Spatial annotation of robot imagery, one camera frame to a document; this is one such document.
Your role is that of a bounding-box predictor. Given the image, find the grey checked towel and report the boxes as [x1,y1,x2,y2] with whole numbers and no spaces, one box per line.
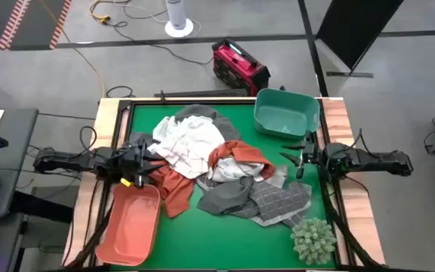
[229,181,313,229]

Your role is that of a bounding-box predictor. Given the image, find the dark grey waffle towel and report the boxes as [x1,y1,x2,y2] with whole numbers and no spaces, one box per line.
[174,104,242,141]

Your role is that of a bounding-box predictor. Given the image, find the black flat bar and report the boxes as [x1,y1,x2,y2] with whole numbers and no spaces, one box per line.
[154,88,249,98]

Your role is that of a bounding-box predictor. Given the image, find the green artificial plant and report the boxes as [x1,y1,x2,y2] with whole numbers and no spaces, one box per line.
[290,218,338,266]

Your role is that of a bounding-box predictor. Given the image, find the plain white towel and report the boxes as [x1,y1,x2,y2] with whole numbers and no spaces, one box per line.
[209,156,267,184]

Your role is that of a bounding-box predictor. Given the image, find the thin yellow floor cable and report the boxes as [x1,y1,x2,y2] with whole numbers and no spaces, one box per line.
[38,0,107,98]

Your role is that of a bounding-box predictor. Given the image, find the braided cable bundle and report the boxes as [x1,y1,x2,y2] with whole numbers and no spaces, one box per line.
[65,180,115,267]
[321,181,383,267]

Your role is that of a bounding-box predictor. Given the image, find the orange plastic basket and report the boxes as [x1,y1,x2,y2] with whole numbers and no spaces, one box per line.
[94,183,162,267]

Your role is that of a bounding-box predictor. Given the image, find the red and black toolbox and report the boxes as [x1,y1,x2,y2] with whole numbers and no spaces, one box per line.
[211,37,272,95]

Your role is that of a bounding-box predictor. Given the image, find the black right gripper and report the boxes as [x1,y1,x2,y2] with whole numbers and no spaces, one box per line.
[279,131,326,180]

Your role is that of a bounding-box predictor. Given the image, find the looped black floor cable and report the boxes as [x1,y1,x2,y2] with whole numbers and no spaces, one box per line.
[105,85,135,99]

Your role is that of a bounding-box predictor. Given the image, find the green plastic basket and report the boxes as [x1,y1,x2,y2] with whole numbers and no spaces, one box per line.
[253,88,321,141]

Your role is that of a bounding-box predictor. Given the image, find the long black floor cable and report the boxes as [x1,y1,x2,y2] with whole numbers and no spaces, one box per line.
[106,20,214,66]

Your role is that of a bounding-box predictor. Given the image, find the white cylindrical stand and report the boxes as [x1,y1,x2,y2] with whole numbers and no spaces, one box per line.
[164,0,195,39]

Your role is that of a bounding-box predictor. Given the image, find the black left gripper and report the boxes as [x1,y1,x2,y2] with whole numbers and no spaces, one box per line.
[119,142,168,189]

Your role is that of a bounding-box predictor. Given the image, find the plain dark grey towel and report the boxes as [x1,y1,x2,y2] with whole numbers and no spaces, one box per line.
[196,176,257,216]

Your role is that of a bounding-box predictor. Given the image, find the wooden table with black frame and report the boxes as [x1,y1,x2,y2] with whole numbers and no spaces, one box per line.
[61,96,387,272]

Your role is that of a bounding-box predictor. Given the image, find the white towel with red checks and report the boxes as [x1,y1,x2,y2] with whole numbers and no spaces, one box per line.
[147,115,227,181]

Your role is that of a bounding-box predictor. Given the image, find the black panel foot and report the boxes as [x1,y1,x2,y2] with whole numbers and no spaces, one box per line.
[325,70,375,79]

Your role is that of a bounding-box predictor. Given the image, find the black partition panel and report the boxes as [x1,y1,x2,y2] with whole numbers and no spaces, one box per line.
[315,0,406,73]

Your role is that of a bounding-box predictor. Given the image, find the dark grey desk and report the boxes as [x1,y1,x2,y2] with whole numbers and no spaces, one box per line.
[0,108,39,272]

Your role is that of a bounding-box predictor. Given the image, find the yellow extension cord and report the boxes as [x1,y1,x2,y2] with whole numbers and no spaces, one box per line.
[88,0,131,26]

